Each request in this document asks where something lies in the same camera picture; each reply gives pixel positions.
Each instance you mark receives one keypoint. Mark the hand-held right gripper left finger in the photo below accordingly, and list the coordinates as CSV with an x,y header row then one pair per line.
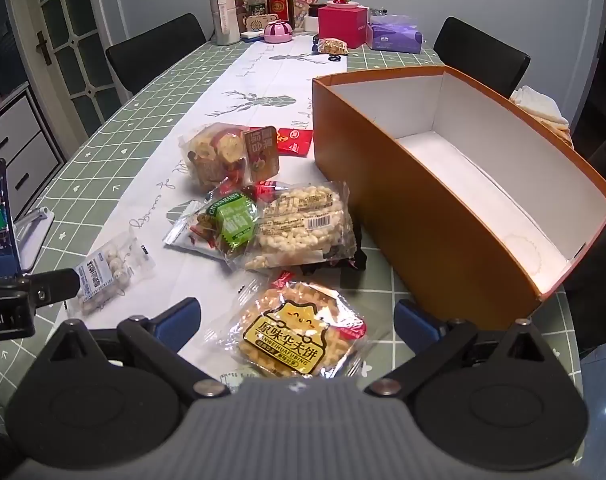
x,y
179,317

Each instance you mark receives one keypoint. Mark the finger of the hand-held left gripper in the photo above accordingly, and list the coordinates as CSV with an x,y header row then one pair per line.
x,y
58,286

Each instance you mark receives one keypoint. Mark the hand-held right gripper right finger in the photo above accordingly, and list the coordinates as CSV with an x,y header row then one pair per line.
x,y
417,321

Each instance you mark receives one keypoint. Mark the clear packet of white balls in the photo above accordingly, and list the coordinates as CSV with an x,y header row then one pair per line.
x,y
108,272

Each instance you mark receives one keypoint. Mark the black snack packet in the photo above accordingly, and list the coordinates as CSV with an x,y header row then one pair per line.
x,y
355,255

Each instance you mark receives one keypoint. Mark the green label snack packet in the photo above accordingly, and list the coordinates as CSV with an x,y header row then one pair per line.
x,y
233,222

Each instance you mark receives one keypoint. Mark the yellow waffle packet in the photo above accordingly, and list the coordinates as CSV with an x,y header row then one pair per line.
x,y
295,332

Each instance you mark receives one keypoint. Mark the orange cardboard box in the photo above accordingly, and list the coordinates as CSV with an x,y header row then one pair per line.
x,y
383,185

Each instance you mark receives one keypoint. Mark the clear puffed rice cake packet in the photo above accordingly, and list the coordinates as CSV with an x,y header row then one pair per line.
x,y
300,225

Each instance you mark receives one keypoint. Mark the white phone stand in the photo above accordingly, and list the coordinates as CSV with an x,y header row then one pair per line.
x,y
35,235

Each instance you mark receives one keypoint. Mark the green checked tablecloth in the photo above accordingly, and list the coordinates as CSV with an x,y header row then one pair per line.
x,y
108,160

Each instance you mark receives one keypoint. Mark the white drawer cabinet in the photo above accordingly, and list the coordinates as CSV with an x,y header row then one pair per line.
x,y
23,145

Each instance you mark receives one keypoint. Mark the small red snack packet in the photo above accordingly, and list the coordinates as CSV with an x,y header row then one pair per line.
x,y
268,190

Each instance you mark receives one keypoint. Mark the clear dried fruit packet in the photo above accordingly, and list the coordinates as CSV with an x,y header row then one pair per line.
x,y
218,155

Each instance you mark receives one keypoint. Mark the flat red snack packet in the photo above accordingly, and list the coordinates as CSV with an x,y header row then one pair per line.
x,y
294,141

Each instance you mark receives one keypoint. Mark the folded beige cloths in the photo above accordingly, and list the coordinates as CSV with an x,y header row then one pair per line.
x,y
540,110

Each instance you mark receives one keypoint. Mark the glass pane door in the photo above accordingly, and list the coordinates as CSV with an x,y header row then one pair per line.
x,y
73,40

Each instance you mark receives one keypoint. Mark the black chair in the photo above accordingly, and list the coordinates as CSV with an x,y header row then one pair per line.
x,y
483,57
153,52

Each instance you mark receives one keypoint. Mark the purple tissue pack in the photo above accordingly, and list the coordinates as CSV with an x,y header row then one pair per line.
x,y
395,35

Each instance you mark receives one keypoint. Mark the clear bag of nuts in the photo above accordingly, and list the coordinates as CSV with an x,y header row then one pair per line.
x,y
333,46

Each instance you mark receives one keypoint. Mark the pink round container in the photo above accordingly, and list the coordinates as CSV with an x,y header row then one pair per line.
x,y
278,31

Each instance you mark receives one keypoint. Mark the pink box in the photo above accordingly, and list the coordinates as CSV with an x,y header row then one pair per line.
x,y
343,27

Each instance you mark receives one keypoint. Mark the beige small box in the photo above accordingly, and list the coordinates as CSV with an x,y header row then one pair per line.
x,y
255,24

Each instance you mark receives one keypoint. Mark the tall white bottle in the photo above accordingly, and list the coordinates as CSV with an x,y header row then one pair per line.
x,y
223,12

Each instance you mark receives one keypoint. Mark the clear plastic bottle green label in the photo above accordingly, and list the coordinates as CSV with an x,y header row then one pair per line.
x,y
255,5

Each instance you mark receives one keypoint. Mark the white bowl with fruit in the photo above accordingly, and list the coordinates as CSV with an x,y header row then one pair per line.
x,y
342,1

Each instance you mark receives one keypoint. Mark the dark brown glass bottle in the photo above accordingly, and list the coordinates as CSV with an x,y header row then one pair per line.
x,y
281,2

